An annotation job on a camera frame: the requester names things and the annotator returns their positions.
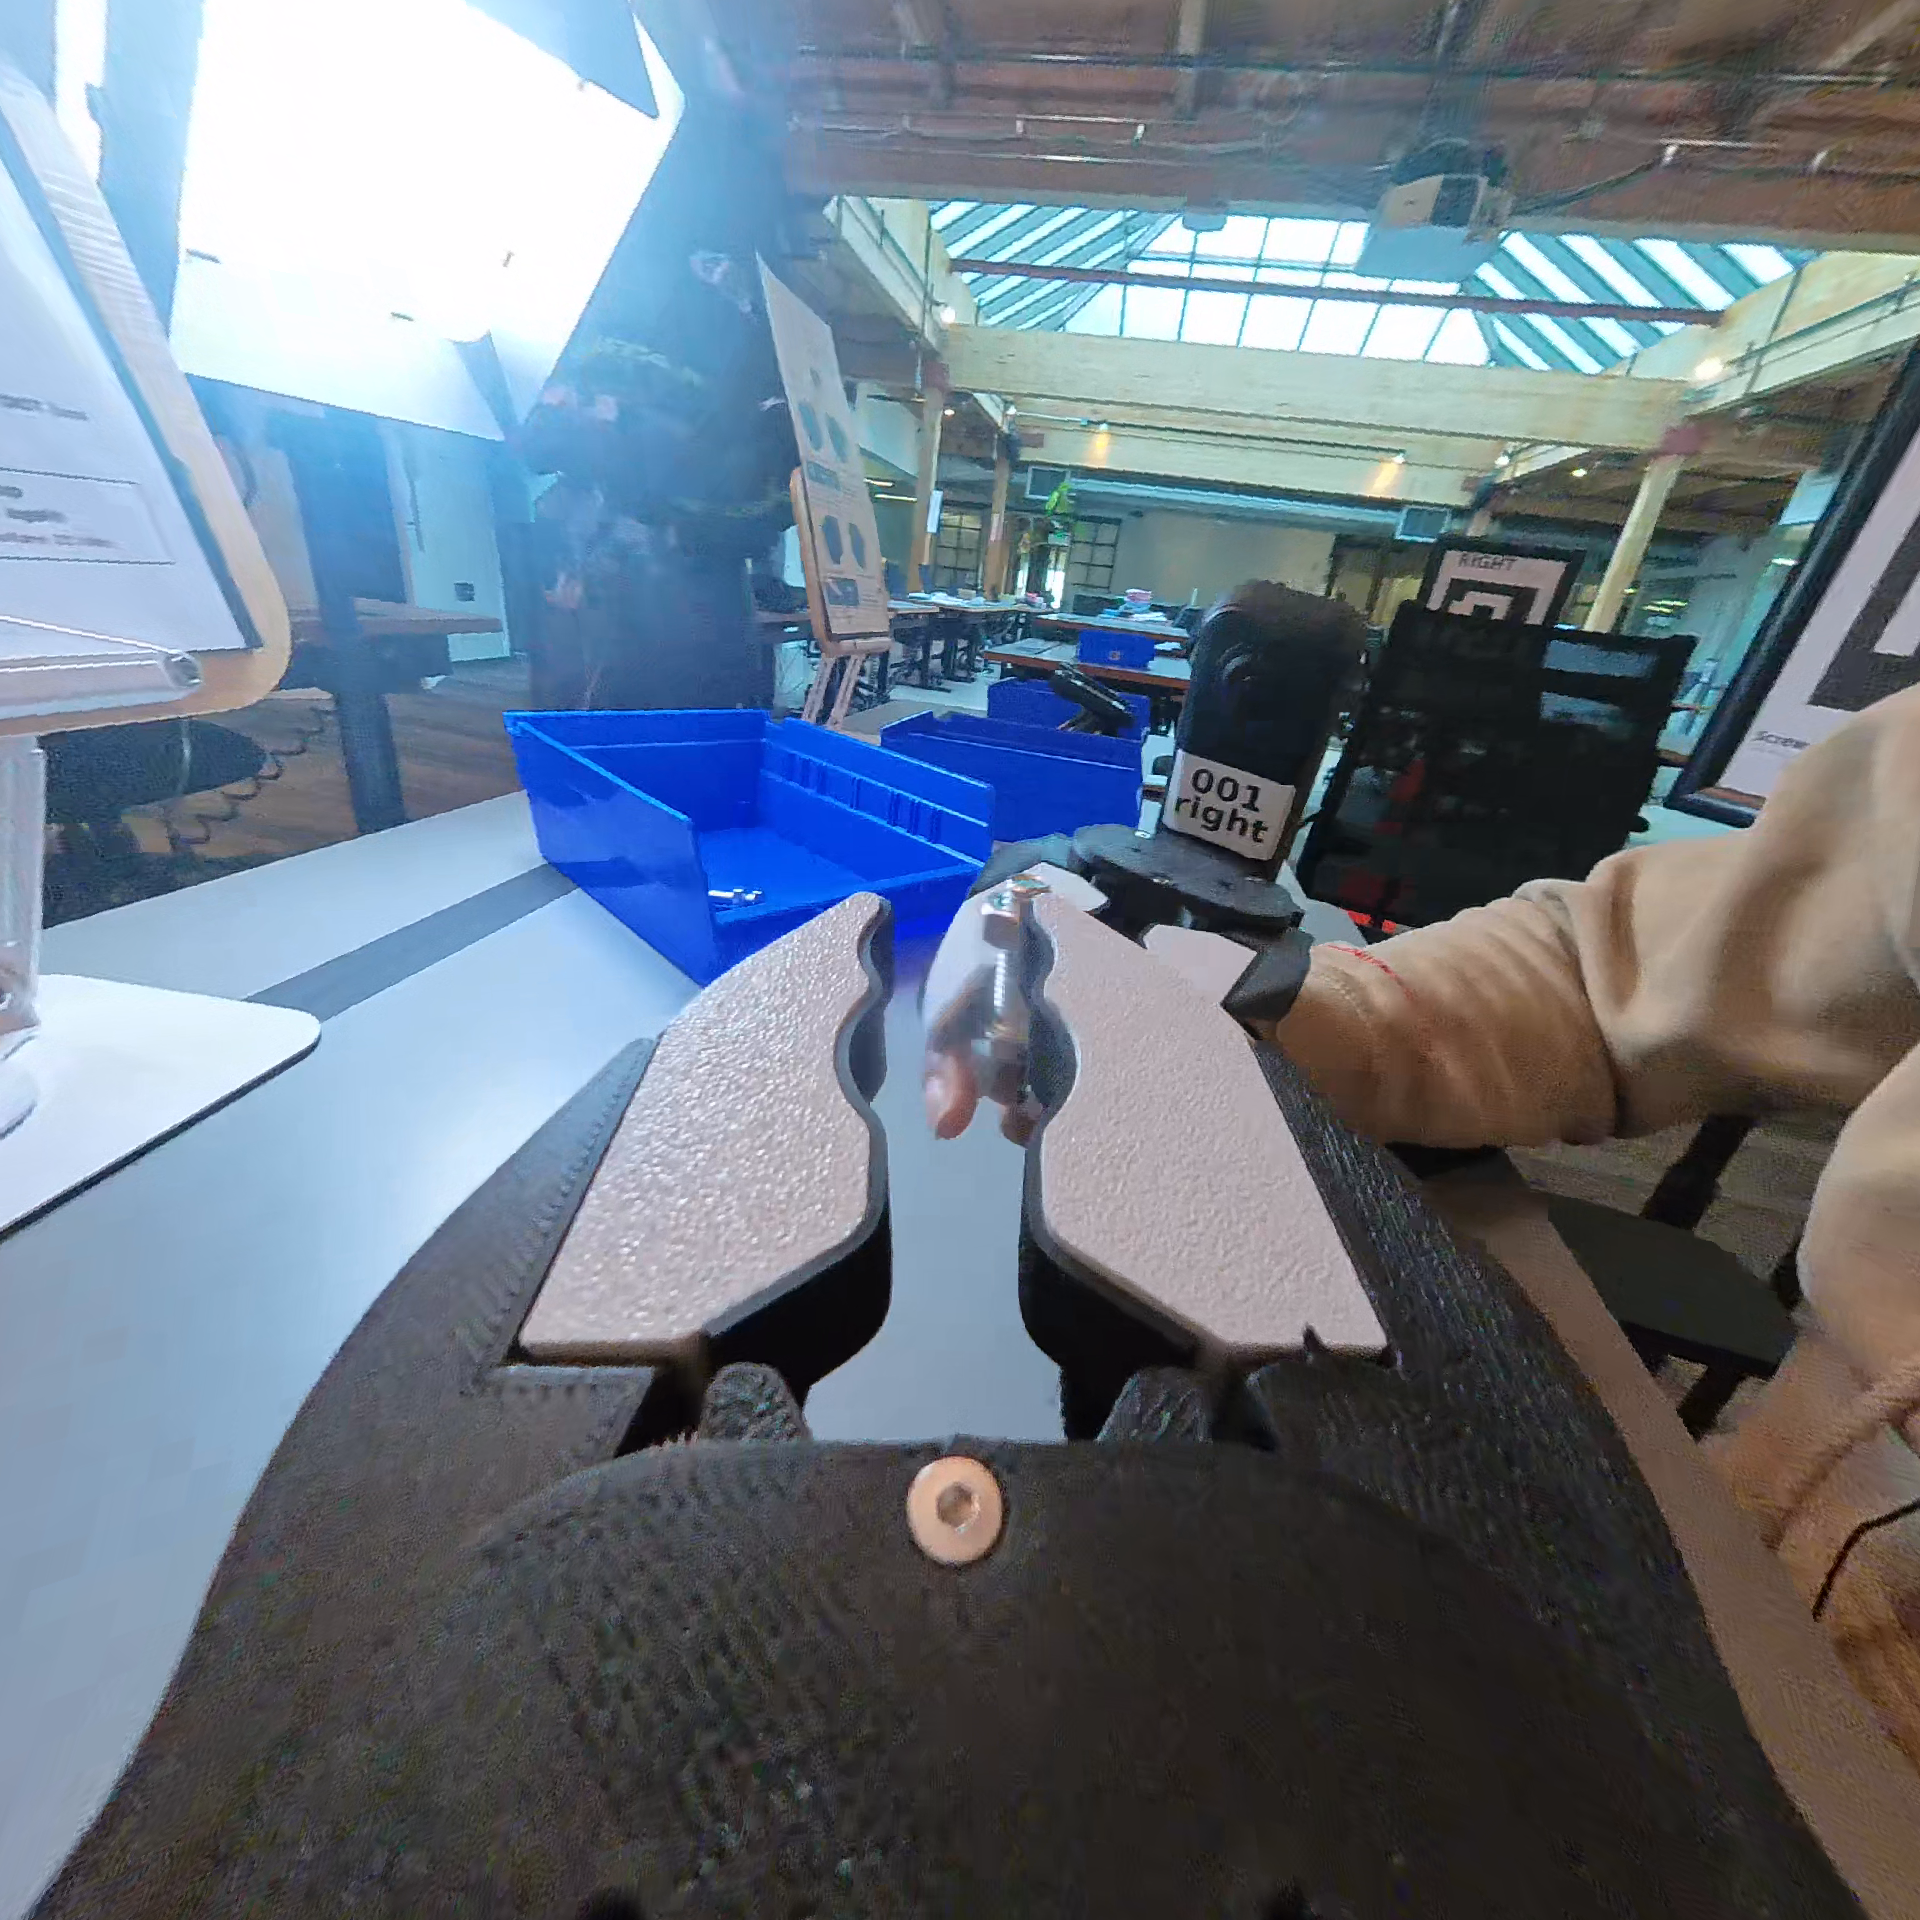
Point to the printed instruction sheet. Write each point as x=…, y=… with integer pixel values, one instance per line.
x=75, y=451

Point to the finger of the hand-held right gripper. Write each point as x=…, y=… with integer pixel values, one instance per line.
x=950, y=1036
x=1191, y=960

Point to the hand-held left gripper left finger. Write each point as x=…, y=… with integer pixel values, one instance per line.
x=707, y=1169

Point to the wooden poster stand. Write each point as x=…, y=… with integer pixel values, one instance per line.
x=827, y=451

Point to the person's torso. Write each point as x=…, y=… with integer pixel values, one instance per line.
x=1867, y=1395

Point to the black white marker sign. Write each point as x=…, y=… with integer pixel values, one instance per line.
x=1499, y=577

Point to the black framed sign board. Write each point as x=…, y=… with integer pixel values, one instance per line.
x=1814, y=617

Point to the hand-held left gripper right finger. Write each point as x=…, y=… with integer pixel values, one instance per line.
x=1202, y=1169

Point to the steel hex bolt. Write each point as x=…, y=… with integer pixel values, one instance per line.
x=1013, y=1021
x=728, y=891

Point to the person's right forearm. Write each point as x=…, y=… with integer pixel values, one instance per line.
x=1621, y=960

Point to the white document stand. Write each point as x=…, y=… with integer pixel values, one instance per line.
x=151, y=1067

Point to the blue plastic bin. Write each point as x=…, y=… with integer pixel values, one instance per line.
x=752, y=827
x=1115, y=645
x=1020, y=775

